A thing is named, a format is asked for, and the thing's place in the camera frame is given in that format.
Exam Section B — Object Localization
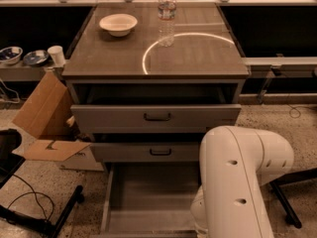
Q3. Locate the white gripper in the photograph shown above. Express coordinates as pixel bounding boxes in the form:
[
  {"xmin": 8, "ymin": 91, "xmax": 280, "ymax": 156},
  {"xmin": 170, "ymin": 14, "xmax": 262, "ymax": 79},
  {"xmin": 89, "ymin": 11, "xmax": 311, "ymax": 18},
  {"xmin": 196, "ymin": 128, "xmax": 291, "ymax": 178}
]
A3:
[{"xmin": 190, "ymin": 187, "xmax": 208, "ymax": 238}]

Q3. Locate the grey bottom drawer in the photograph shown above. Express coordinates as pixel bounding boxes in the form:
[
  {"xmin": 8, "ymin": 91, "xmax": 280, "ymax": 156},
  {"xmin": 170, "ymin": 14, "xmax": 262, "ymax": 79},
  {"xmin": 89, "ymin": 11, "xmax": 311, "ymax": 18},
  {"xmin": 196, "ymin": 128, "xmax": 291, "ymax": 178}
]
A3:
[{"xmin": 89, "ymin": 163, "xmax": 199, "ymax": 238}]

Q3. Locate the grey drawer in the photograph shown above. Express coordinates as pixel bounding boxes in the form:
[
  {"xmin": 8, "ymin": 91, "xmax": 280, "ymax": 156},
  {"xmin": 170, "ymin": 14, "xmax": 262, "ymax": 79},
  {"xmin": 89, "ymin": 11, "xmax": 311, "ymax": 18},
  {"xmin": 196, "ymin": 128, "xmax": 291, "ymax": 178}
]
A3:
[
  {"xmin": 89, "ymin": 163, "xmax": 199, "ymax": 238},
  {"xmin": 71, "ymin": 104, "xmax": 241, "ymax": 134},
  {"xmin": 91, "ymin": 142, "xmax": 199, "ymax": 163}
]

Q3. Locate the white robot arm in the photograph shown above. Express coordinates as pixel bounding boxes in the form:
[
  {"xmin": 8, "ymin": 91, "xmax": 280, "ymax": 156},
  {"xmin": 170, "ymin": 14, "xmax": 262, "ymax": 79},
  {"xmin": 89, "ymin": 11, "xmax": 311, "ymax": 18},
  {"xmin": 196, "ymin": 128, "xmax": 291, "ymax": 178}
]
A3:
[{"xmin": 190, "ymin": 126, "xmax": 294, "ymax": 238}]

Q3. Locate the grey top drawer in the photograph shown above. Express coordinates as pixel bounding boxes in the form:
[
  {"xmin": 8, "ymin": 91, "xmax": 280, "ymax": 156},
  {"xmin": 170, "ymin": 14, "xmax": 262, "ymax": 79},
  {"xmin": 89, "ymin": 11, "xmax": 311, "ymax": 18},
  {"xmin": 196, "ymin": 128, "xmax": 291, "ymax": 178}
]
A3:
[{"xmin": 71, "ymin": 104, "xmax": 241, "ymax": 134}]

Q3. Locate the grey middle drawer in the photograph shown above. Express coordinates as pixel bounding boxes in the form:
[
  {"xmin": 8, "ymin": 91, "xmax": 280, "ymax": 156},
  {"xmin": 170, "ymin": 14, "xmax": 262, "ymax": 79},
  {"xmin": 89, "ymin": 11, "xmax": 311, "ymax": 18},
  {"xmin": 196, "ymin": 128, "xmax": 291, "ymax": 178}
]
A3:
[{"xmin": 91, "ymin": 142, "xmax": 199, "ymax": 163}]

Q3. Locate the grey drawer cabinet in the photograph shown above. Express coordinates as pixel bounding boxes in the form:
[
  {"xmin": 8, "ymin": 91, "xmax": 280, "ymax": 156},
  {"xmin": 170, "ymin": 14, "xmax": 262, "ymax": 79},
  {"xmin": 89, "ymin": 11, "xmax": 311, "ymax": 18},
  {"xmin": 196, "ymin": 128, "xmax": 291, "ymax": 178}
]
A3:
[{"xmin": 61, "ymin": 2, "xmax": 251, "ymax": 171}]

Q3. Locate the open cardboard box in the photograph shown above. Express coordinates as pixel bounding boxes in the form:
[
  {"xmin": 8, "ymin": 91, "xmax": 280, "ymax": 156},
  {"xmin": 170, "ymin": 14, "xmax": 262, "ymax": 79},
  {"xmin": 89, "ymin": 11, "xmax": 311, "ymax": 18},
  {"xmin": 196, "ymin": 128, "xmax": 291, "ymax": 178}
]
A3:
[{"xmin": 13, "ymin": 72, "xmax": 103, "ymax": 172}]

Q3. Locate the black stand leg right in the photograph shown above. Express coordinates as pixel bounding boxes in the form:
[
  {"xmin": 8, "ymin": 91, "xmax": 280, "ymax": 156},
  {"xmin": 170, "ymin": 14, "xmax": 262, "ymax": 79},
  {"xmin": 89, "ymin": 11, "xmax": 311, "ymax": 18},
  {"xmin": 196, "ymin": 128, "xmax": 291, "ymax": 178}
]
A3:
[{"xmin": 269, "ymin": 169, "xmax": 317, "ymax": 229}]

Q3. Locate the black stand leg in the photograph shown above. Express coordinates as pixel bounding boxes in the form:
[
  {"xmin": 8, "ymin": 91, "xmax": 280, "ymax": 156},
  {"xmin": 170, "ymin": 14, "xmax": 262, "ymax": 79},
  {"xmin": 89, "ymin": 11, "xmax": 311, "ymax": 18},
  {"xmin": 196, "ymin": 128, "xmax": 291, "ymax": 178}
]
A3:
[
  {"xmin": 269, "ymin": 169, "xmax": 317, "ymax": 229},
  {"xmin": 0, "ymin": 185, "xmax": 84, "ymax": 238}
]

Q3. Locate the black stand leg left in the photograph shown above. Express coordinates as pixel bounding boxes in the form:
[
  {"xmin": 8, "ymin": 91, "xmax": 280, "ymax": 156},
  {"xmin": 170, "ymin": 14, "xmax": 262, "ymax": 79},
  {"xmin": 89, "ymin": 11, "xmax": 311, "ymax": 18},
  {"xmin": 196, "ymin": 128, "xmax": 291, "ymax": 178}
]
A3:
[{"xmin": 0, "ymin": 185, "xmax": 84, "ymax": 238}]

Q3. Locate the black chair seat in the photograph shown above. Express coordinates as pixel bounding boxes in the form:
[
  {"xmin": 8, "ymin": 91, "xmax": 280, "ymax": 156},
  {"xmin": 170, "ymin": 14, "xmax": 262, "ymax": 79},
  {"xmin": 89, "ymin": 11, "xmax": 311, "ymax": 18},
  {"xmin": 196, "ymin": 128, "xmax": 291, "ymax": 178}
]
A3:
[{"xmin": 0, "ymin": 129, "xmax": 25, "ymax": 188}]

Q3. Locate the white bowl on cabinet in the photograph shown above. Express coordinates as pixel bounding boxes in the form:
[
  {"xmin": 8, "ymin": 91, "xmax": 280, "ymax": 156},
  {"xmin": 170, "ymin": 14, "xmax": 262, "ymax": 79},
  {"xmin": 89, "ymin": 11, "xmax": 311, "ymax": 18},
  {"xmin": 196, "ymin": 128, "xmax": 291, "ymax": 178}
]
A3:
[{"xmin": 99, "ymin": 14, "xmax": 138, "ymax": 37}]

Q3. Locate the clear plastic water bottle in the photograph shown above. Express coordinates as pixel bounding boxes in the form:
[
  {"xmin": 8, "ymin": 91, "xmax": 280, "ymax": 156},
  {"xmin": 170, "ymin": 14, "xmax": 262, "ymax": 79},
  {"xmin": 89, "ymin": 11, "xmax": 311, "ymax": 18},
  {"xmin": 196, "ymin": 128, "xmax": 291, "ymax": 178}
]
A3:
[{"xmin": 158, "ymin": 0, "xmax": 176, "ymax": 47}]

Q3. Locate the white paper cup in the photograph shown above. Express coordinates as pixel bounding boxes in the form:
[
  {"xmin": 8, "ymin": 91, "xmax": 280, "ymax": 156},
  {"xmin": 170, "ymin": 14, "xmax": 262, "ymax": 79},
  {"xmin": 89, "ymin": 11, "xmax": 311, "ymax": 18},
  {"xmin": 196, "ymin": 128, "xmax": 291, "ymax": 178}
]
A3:
[{"xmin": 48, "ymin": 46, "xmax": 65, "ymax": 67}]

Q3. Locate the blue patterned bowl right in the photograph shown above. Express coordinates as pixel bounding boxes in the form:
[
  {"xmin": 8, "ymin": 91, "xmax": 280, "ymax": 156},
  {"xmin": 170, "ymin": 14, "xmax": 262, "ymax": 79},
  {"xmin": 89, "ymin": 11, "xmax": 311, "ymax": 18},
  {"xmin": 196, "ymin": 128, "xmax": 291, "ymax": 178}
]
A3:
[{"xmin": 23, "ymin": 50, "xmax": 49, "ymax": 66}]

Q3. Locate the thin cable right floor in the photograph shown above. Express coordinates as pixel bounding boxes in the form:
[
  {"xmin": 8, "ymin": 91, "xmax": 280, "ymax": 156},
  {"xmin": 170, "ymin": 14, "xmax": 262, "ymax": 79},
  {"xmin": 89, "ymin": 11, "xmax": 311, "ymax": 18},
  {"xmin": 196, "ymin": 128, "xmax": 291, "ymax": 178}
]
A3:
[{"xmin": 283, "ymin": 102, "xmax": 317, "ymax": 120}]

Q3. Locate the black cable on floor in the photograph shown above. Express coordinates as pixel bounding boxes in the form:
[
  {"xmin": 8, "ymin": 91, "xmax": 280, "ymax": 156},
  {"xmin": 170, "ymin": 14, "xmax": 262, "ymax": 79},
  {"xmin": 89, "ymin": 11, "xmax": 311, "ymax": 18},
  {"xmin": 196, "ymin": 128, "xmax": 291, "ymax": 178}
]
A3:
[{"xmin": 0, "ymin": 165, "xmax": 55, "ymax": 222}]

